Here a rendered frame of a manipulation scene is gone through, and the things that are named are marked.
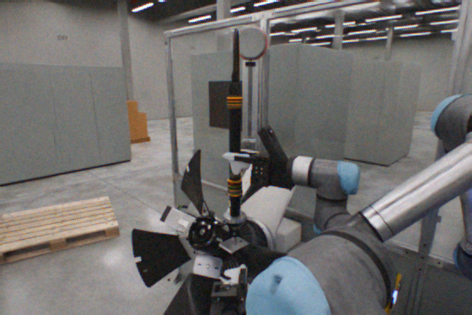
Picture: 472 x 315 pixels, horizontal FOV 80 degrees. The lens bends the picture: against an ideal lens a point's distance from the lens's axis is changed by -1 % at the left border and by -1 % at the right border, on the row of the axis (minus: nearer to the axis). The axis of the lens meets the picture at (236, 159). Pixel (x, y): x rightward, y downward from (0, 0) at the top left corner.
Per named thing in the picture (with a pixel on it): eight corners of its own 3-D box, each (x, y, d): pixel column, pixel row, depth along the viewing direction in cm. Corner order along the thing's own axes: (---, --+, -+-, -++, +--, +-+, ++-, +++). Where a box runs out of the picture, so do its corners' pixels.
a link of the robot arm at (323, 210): (320, 249, 66) (324, 205, 63) (308, 226, 77) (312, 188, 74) (354, 249, 66) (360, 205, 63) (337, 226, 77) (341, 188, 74)
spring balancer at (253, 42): (236, 61, 148) (234, 60, 141) (236, 28, 144) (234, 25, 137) (266, 61, 146) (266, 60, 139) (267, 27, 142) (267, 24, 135)
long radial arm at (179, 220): (231, 235, 118) (216, 226, 110) (223, 253, 116) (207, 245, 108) (187, 215, 137) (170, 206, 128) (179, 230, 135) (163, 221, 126)
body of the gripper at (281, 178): (247, 184, 78) (288, 192, 72) (247, 153, 76) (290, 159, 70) (260, 176, 84) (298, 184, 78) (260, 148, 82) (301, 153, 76)
